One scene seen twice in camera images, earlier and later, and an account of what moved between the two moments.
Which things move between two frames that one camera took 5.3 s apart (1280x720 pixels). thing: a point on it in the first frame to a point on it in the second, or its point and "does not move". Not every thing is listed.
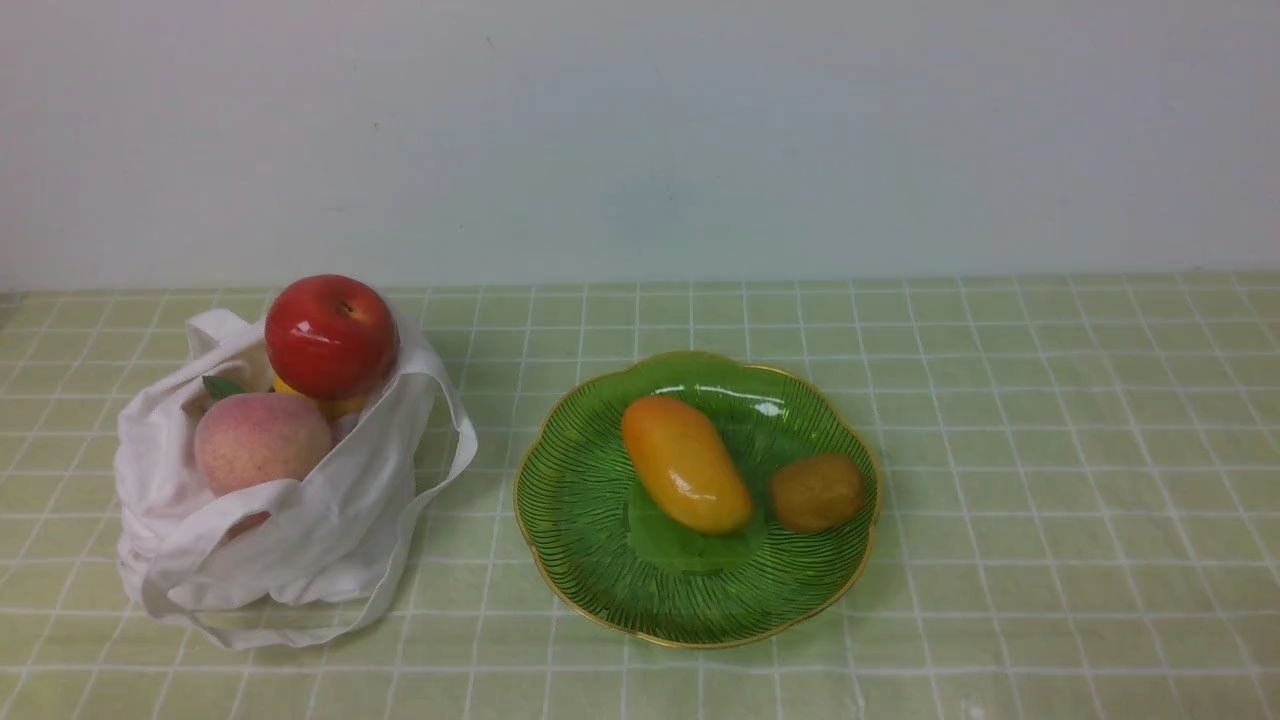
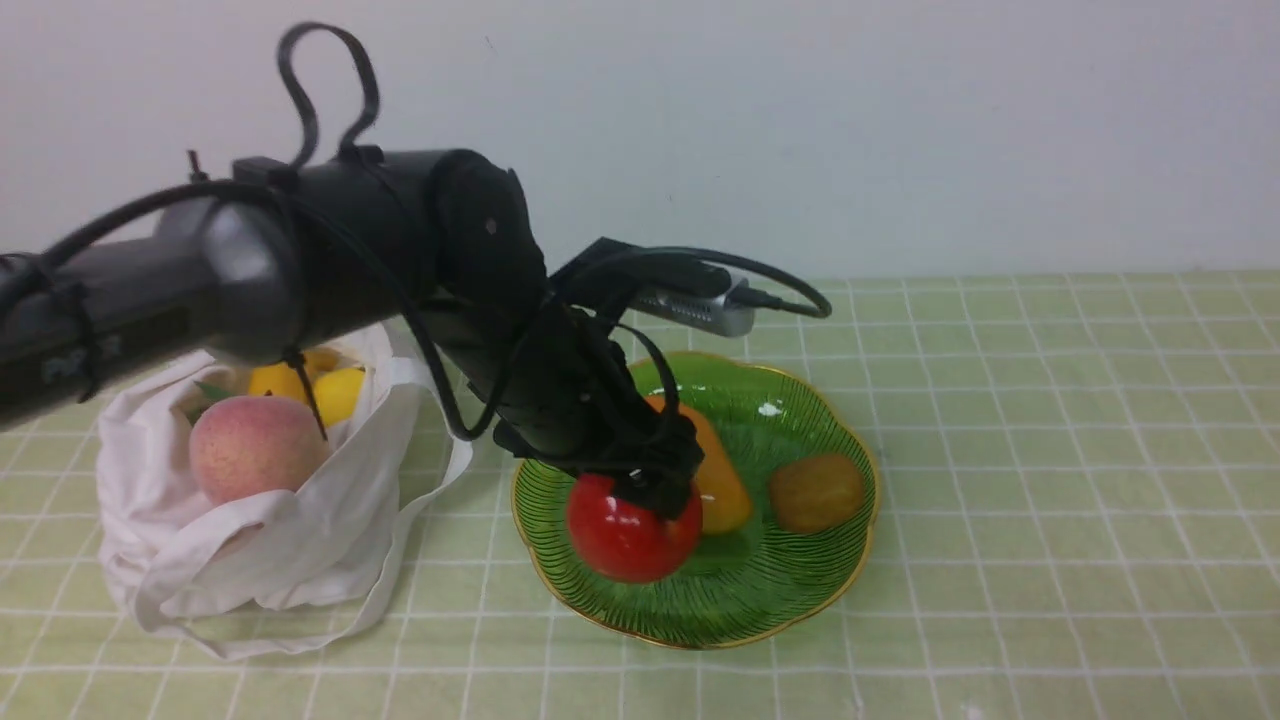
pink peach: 255,438 does not move
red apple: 331,337 to 620,541
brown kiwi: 818,494 does not move
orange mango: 688,464 does not move
